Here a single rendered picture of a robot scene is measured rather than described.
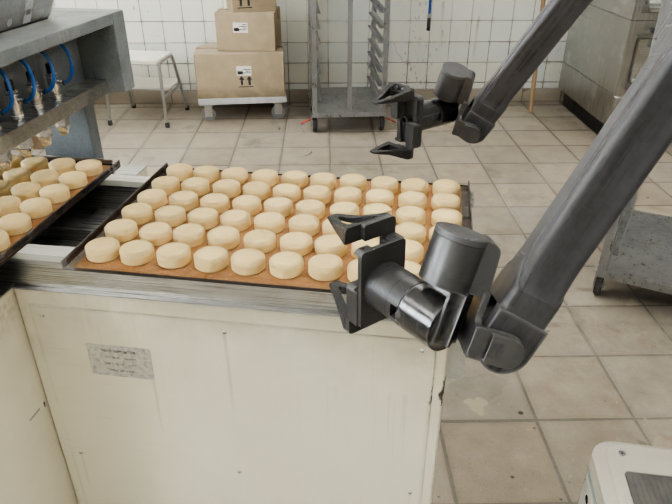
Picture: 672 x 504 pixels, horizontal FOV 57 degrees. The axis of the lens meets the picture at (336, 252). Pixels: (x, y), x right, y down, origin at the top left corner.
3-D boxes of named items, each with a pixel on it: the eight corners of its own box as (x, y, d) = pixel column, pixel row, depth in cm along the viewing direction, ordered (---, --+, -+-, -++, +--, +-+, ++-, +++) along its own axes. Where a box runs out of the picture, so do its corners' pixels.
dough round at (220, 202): (202, 216, 107) (200, 205, 106) (200, 204, 111) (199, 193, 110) (231, 213, 108) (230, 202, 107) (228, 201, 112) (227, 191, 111)
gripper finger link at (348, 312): (311, 305, 81) (356, 341, 74) (310, 257, 77) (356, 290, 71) (353, 288, 84) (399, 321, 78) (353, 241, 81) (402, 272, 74)
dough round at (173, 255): (163, 272, 91) (161, 261, 90) (153, 258, 95) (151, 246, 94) (196, 264, 93) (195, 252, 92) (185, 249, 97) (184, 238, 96)
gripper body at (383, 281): (350, 322, 74) (391, 354, 69) (351, 247, 69) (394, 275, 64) (392, 304, 78) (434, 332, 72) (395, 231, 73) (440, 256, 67)
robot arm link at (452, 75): (477, 144, 126) (482, 122, 132) (499, 95, 118) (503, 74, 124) (420, 125, 127) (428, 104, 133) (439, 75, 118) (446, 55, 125)
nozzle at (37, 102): (36, 147, 115) (11, 46, 106) (44, 141, 117) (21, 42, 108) (66, 148, 114) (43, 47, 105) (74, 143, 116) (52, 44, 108)
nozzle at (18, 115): (16, 159, 109) (-12, 54, 100) (25, 153, 112) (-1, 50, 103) (47, 161, 108) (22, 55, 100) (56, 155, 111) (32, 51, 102)
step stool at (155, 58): (190, 109, 469) (182, 46, 446) (169, 128, 430) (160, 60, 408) (133, 107, 473) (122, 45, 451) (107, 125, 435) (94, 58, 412)
